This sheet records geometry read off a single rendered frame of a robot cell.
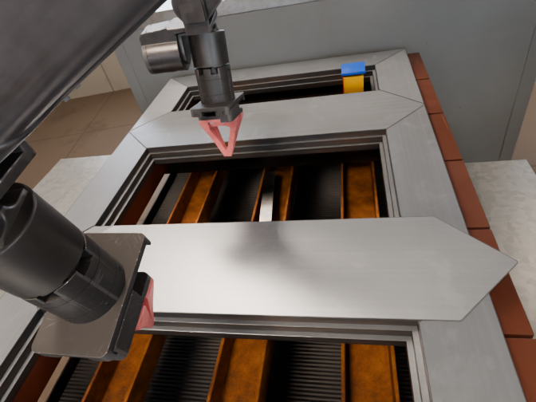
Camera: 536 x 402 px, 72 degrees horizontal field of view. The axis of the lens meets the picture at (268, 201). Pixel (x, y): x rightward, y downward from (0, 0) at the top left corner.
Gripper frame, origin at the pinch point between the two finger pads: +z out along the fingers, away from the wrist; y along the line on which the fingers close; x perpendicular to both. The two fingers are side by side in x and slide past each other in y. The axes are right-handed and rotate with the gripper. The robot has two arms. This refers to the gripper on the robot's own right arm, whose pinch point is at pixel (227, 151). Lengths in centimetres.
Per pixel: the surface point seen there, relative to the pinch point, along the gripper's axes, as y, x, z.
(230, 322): 24.1, 4.8, 16.3
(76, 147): -181, -188, 57
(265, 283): 19.0, 9.0, 13.6
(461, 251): 13.3, 36.3, 11.5
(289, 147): -19.2, 7.9, 6.9
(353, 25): -62, 23, -14
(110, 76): -275, -205, 20
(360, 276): 17.5, 22.4, 12.9
